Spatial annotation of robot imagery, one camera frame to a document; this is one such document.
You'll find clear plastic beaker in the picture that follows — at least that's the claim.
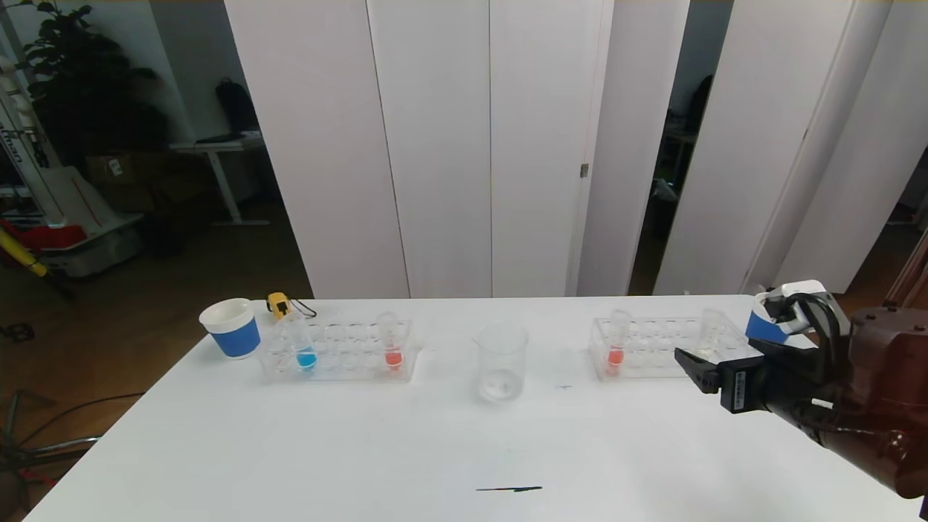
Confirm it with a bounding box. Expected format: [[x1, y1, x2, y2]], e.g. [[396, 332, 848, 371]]
[[472, 322, 529, 403]]

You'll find clear conical plastic test tube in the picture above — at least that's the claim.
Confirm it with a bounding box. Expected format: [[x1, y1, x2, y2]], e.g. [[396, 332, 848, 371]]
[[606, 310, 631, 376]]

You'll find clear acrylic test tube rack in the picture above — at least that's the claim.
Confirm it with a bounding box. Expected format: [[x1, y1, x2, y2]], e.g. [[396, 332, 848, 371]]
[[259, 320, 423, 384], [589, 316, 755, 381]]

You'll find black floor cable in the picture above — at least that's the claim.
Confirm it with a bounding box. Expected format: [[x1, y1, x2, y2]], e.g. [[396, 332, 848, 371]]
[[14, 394, 146, 450]]

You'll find yellow black tool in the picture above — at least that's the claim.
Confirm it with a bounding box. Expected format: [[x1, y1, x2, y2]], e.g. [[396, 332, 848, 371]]
[[0, 231, 50, 280]]

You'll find black right camera cable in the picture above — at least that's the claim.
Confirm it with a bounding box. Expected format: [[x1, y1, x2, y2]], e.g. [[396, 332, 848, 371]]
[[794, 294, 850, 363]]

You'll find grey metal chair base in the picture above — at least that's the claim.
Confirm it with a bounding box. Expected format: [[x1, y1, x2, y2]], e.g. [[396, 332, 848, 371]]
[[0, 391, 102, 494]]

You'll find yellow tape measure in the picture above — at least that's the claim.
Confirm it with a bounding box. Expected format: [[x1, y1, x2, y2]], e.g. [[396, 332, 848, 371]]
[[266, 292, 318, 321]]

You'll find test tube with whitish liquid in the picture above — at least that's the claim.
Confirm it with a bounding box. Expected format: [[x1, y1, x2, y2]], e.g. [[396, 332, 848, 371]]
[[695, 308, 726, 361]]

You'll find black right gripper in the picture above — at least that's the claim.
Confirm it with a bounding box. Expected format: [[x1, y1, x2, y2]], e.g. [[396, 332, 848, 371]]
[[674, 347, 835, 434]]

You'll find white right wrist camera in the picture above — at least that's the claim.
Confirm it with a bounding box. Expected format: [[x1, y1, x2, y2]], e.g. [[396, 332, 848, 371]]
[[765, 280, 848, 336]]

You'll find white standing desk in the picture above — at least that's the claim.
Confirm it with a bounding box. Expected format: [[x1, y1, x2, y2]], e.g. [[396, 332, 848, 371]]
[[171, 136, 270, 228]]

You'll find test tube with blue liquid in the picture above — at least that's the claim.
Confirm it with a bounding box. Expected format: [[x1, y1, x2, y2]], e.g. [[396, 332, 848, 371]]
[[284, 310, 320, 373]]

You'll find white banner stand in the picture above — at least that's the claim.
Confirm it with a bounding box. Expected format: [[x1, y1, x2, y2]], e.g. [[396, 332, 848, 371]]
[[0, 54, 73, 229]]

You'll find dark green potted plant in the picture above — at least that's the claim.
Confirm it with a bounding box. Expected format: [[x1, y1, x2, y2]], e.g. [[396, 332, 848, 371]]
[[14, 0, 171, 171]]

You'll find blue white paper cup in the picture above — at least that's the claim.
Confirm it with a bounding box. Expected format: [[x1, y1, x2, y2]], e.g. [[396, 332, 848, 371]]
[[745, 292, 795, 345], [199, 298, 261, 360]]

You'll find grey platform base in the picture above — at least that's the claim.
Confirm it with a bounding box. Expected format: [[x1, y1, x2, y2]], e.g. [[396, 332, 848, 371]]
[[40, 217, 146, 280]]

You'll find test tube with red liquid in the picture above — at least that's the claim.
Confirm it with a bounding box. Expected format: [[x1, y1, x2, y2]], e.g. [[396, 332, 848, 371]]
[[378, 312, 404, 372]]

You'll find white folding screen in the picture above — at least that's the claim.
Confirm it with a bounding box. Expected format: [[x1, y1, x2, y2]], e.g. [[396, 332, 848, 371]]
[[225, 0, 689, 300], [652, 0, 928, 297]]

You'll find red flat object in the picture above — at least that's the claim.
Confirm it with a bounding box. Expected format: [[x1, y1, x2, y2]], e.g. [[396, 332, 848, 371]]
[[0, 221, 88, 253]]

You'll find black backpack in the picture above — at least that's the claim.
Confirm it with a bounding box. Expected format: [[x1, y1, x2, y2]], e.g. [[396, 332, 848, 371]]
[[216, 78, 260, 134]]

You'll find brown cardboard box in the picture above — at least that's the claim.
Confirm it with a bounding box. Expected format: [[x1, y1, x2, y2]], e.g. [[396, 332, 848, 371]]
[[87, 154, 157, 215]]

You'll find brown metal tripod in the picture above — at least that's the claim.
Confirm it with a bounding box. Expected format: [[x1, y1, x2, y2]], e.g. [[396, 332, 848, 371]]
[[884, 231, 928, 312]]

